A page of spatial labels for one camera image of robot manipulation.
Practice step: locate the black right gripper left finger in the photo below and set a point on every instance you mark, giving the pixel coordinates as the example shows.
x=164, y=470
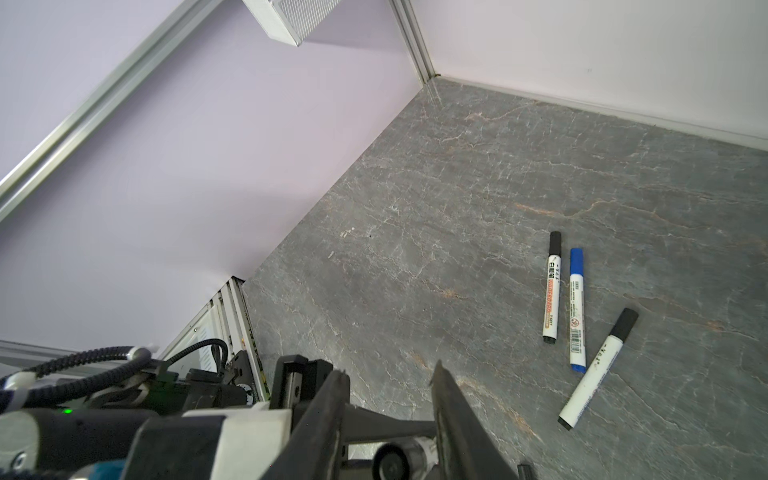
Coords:
x=314, y=448

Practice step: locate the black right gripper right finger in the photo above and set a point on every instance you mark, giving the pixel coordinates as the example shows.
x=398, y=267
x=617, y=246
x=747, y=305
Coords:
x=465, y=450

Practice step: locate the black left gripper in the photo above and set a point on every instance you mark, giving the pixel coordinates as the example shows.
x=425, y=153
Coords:
x=298, y=380

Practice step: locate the black marker pen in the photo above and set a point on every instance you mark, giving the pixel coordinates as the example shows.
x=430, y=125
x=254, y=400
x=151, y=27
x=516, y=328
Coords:
x=597, y=370
x=553, y=278
x=411, y=458

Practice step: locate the blue whiteboard marker pen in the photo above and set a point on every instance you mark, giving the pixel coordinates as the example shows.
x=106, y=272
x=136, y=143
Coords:
x=577, y=348

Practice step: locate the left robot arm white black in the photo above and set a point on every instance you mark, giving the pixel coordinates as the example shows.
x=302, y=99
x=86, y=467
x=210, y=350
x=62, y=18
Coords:
x=57, y=441

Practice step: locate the small white mesh basket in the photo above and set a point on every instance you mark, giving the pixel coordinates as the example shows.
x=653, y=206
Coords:
x=290, y=21

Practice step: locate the aluminium frame rail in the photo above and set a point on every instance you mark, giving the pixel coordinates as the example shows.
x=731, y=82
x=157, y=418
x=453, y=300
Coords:
x=198, y=177

